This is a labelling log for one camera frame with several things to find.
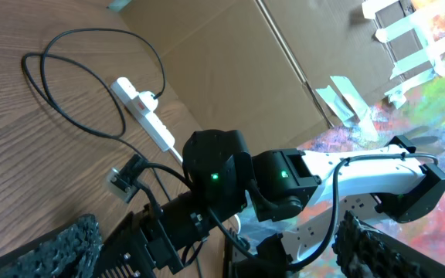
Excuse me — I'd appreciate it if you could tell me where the white charger plug adapter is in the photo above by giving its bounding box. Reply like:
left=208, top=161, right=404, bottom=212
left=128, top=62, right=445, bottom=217
left=134, top=91, right=158, bottom=114

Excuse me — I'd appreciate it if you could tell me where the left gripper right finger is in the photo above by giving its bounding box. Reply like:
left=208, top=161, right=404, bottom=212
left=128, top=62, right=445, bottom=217
left=332, top=211, right=445, bottom=278

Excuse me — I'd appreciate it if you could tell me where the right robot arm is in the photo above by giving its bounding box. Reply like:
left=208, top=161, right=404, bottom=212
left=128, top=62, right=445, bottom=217
left=93, top=130, right=445, bottom=277

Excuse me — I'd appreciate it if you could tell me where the white power strip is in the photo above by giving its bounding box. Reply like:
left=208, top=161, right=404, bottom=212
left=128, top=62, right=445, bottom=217
left=111, top=77, right=175, bottom=151

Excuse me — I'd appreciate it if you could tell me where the white power strip cord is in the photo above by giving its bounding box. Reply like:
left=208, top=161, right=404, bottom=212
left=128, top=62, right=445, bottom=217
left=168, top=145, right=185, bottom=165

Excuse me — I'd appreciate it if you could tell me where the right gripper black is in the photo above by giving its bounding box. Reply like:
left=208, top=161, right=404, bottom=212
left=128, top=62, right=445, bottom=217
left=92, top=210, right=211, bottom=277

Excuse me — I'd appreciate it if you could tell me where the brown cardboard backdrop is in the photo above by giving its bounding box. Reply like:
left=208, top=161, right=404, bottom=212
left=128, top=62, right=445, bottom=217
left=111, top=0, right=430, bottom=154

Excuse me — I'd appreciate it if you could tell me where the colourful painted backdrop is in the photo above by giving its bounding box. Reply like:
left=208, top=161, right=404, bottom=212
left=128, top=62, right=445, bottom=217
left=237, top=0, right=445, bottom=263

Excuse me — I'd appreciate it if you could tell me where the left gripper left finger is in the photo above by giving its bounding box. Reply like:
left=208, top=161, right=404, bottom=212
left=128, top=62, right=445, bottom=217
left=0, top=214, right=102, bottom=277

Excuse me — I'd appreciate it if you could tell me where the black USB charging cable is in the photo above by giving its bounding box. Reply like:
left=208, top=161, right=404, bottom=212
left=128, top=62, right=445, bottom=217
left=21, top=27, right=204, bottom=278

